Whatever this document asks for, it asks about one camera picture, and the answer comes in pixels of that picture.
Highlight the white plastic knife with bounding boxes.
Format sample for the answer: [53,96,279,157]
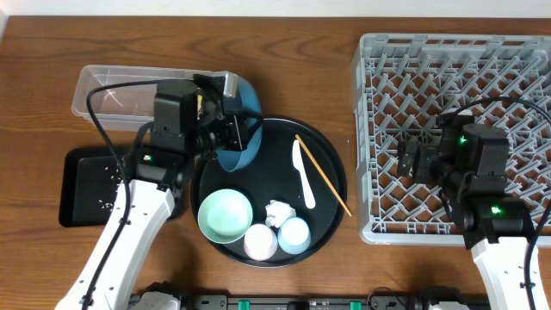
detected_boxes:
[292,139,316,209]

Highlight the clear plastic bin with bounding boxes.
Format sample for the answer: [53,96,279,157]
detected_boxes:
[71,65,212,132]

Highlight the light blue cup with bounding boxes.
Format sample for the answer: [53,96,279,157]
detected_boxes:
[277,217,311,255]

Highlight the wooden chopstick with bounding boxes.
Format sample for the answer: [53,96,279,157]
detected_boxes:
[295,134,352,217]

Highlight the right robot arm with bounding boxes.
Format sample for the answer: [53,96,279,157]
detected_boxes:
[397,110,549,309]

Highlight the yellow snack wrapper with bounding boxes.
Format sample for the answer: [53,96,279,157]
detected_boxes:
[197,95,203,120]

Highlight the round black tray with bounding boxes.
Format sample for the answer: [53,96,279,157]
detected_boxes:
[189,118,347,268]

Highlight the pink cup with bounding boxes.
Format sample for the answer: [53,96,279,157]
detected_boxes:
[244,224,278,261]

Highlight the black square bin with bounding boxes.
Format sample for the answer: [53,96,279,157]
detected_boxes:
[59,146,186,228]

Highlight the dark blue bowl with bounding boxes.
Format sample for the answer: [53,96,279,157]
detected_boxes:
[217,77,263,172]

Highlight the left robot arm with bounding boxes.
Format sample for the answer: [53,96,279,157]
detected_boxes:
[56,71,263,309]

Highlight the crumpled white tissue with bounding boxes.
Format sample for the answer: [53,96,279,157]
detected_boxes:
[265,200,296,228]

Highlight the mint green bowl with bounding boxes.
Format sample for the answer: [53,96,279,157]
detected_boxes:
[197,189,253,244]

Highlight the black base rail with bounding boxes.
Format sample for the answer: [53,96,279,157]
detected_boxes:
[128,282,492,310]

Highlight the pile of white rice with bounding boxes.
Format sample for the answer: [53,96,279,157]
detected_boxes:
[98,167,121,211]

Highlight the grey dishwasher rack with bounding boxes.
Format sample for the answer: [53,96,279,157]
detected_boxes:
[351,34,550,246]

